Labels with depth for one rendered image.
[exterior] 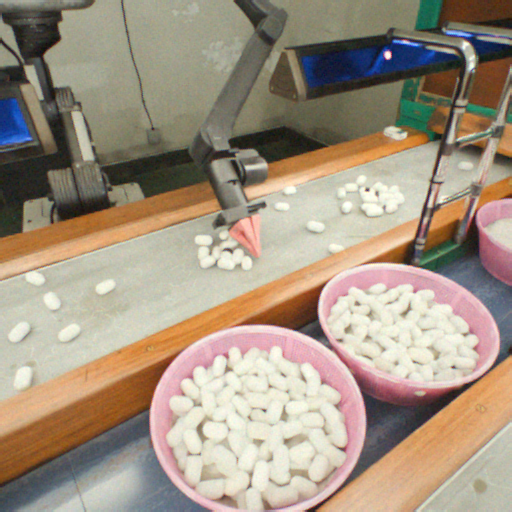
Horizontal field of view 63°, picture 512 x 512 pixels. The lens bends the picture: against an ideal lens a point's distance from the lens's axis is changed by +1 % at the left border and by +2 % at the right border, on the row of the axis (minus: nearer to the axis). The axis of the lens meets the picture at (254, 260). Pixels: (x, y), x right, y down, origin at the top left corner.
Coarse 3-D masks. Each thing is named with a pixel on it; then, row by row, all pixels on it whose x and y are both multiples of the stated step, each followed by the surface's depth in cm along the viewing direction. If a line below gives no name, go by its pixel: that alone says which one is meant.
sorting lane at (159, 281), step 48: (432, 144) 132; (336, 192) 105; (144, 240) 87; (192, 240) 87; (288, 240) 87; (336, 240) 87; (0, 288) 75; (48, 288) 75; (144, 288) 75; (192, 288) 75; (240, 288) 75; (0, 336) 65; (48, 336) 65; (96, 336) 65; (144, 336) 65; (0, 384) 58
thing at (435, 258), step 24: (456, 24) 76; (432, 48) 66; (456, 48) 62; (456, 96) 65; (504, 96) 73; (456, 120) 67; (504, 120) 75; (456, 144) 70; (480, 168) 81; (432, 192) 75; (480, 192) 84; (432, 216) 78; (456, 240) 91; (408, 264) 84; (432, 264) 88
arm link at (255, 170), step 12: (216, 132) 81; (216, 144) 80; (216, 156) 82; (228, 156) 85; (240, 156) 85; (252, 156) 87; (204, 168) 85; (252, 168) 84; (264, 168) 86; (252, 180) 85; (264, 180) 88
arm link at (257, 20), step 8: (240, 0) 104; (248, 0) 103; (256, 0) 103; (264, 0) 105; (240, 8) 106; (248, 8) 104; (256, 8) 104; (264, 8) 103; (272, 8) 104; (248, 16) 106; (256, 16) 105; (264, 16) 104; (280, 16) 104; (256, 24) 106; (256, 32) 101; (280, 32) 102
